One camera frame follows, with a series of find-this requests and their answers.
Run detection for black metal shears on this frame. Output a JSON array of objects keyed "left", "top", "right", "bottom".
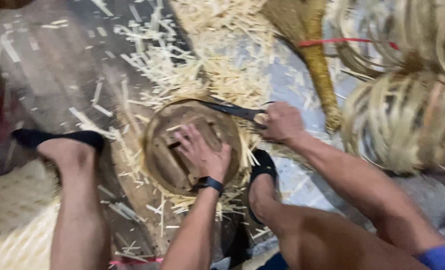
[{"left": 198, "top": 99, "right": 276, "bottom": 130}]

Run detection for person's right leg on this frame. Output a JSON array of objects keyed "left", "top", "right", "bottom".
[{"left": 248, "top": 173, "right": 433, "bottom": 270}]

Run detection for pink plastic string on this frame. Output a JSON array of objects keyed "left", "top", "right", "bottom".
[{"left": 108, "top": 257, "right": 165, "bottom": 267}]

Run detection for pale woven bamboo mat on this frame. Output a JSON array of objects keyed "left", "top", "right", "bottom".
[{"left": 0, "top": 159, "right": 62, "bottom": 270}]

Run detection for person's leg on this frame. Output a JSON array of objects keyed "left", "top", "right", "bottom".
[
  {"left": 248, "top": 173, "right": 433, "bottom": 270},
  {"left": 37, "top": 138, "right": 113, "bottom": 270}
]

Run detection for round wooden basket mould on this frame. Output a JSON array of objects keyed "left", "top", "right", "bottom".
[{"left": 141, "top": 98, "right": 246, "bottom": 196}]

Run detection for black wrist watch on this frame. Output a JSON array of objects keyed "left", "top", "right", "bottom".
[{"left": 192, "top": 176, "right": 224, "bottom": 196}]

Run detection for black sandal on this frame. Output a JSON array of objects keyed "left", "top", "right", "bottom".
[
  {"left": 11, "top": 128, "right": 105, "bottom": 154},
  {"left": 247, "top": 148, "right": 279, "bottom": 226}
]

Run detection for blue shorts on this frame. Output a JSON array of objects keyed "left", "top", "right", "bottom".
[{"left": 415, "top": 244, "right": 445, "bottom": 270}]

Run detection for red plastic string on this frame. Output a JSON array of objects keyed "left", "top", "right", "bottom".
[{"left": 297, "top": 37, "right": 400, "bottom": 51}]

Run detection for person's left leg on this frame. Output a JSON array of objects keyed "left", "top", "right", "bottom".
[{"left": 37, "top": 138, "right": 113, "bottom": 270}]

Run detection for person's right hand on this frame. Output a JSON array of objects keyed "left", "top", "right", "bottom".
[{"left": 261, "top": 101, "right": 306, "bottom": 145}]

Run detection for heap of bamboo cuttings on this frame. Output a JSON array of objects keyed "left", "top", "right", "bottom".
[{"left": 69, "top": 0, "right": 305, "bottom": 241}]

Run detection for brown fibre broom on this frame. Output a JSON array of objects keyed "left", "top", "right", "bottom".
[{"left": 262, "top": 0, "right": 344, "bottom": 133}]

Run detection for person's left hand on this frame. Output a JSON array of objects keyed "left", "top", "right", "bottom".
[{"left": 174, "top": 124, "right": 233, "bottom": 182}]

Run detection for coil of bamboo strips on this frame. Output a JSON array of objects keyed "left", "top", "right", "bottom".
[
  {"left": 330, "top": 0, "right": 445, "bottom": 89},
  {"left": 340, "top": 71, "right": 445, "bottom": 176}
]

